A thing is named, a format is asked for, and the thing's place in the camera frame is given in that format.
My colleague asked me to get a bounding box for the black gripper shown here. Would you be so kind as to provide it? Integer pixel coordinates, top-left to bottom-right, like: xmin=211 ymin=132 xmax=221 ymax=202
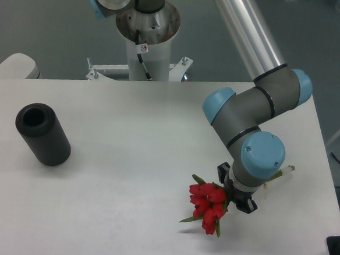
xmin=217 ymin=162 xmax=257 ymax=213

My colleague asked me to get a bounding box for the red tulip bouquet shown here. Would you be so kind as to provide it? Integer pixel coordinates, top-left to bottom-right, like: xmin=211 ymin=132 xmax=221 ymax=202
xmin=178 ymin=157 xmax=297 ymax=243

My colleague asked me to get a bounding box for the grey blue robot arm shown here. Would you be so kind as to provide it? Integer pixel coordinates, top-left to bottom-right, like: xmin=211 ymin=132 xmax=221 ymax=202
xmin=89 ymin=0 xmax=313 ymax=214

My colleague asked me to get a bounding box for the black ribbed cylindrical vase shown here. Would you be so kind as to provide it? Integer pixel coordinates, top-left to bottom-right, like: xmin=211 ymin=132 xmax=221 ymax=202
xmin=15 ymin=103 xmax=71 ymax=167

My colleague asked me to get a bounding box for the white chair corner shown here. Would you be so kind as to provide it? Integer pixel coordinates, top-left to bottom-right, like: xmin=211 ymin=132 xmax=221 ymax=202
xmin=0 ymin=53 xmax=42 ymax=79

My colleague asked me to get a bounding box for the black cable on pedestal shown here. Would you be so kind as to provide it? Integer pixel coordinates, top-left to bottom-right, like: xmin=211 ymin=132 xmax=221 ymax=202
xmin=132 ymin=29 xmax=157 ymax=82

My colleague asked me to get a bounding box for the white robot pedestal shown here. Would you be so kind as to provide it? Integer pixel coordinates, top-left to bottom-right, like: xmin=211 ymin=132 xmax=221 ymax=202
xmin=86 ymin=1 xmax=193 ymax=82

